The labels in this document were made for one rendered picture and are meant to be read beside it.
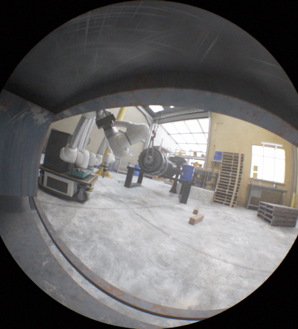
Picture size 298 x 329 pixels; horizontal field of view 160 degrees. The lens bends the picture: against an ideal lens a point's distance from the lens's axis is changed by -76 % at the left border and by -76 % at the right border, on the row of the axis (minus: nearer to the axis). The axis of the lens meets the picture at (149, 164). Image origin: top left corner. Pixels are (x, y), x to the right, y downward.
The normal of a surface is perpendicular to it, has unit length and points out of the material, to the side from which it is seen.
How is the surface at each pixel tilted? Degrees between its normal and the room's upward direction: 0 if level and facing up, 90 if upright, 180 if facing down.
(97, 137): 90
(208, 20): 180
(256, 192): 90
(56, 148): 90
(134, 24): 180
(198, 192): 90
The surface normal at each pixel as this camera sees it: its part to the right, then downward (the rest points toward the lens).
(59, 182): 0.33, 0.03
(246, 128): -0.70, -0.22
